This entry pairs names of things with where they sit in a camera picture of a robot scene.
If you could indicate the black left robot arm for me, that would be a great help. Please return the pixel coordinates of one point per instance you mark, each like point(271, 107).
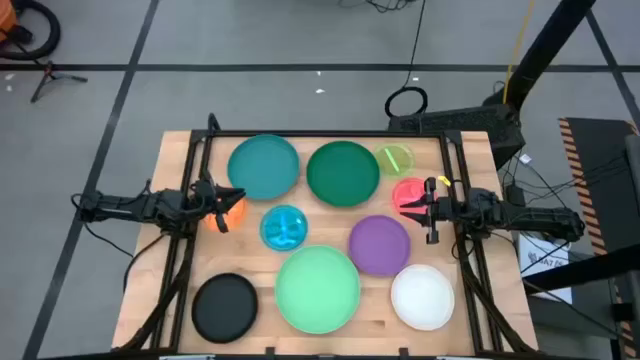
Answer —
point(140, 206)

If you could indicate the small lime transparent plate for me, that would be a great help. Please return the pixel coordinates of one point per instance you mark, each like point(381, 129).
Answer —
point(395, 160)

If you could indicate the black metal table frame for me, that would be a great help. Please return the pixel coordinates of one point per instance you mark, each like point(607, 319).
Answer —
point(325, 133)

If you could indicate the black hazard striped platform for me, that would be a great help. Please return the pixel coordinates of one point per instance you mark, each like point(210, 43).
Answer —
point(595, 150)

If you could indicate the orange vacuum cleaner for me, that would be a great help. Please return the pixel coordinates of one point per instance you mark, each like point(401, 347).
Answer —
point(6, 17)

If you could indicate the black plastic plate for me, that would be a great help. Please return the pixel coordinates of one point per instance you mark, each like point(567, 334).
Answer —
point(225, 307)

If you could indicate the white printed sign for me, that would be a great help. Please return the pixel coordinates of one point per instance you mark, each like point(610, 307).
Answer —
point(545, 280)

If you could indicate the small orange transparent plate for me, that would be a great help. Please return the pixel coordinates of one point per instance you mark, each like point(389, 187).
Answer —
point(236, 216)

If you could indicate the small blue transparent plate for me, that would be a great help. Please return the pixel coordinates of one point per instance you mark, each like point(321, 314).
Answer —
point(283, 227)

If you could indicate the white plastic plate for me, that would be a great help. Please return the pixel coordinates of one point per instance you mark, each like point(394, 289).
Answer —
point(422, 297)

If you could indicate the large dark green plastic plate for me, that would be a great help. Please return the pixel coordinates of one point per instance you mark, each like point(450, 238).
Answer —
point(343, 174)

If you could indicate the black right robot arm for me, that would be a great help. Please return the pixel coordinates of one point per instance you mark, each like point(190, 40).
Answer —
point(525, 216)

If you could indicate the black slanted pole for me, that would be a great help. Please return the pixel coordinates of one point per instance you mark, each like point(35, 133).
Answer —
point(545, 45)

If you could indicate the black tripod stand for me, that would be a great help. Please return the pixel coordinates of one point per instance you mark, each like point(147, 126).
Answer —
point(50, 75)

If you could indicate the black metal beam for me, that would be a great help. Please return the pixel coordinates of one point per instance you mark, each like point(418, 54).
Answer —
point(590, 267)

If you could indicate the large teal plastic plate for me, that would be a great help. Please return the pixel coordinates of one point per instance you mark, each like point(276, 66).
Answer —
point(263, 167)

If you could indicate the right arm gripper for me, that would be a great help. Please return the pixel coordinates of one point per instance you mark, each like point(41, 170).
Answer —
point(450, 210)

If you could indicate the large mint green plastic plate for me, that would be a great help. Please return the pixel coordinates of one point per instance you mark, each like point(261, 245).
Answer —
point(317, 290)

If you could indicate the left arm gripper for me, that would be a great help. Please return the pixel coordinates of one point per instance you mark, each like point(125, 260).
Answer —
point(206, 197)

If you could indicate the black power adapter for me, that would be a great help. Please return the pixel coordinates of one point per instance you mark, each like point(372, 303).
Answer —
point(514, 195)

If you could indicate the purple plastic plate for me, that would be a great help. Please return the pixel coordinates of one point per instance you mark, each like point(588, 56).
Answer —
point(380, 245)

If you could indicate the small red transparent plate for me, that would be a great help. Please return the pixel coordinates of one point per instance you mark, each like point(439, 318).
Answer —
point(407, 190)

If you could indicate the small white tag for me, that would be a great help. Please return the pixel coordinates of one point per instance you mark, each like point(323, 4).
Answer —
point(525, 159)

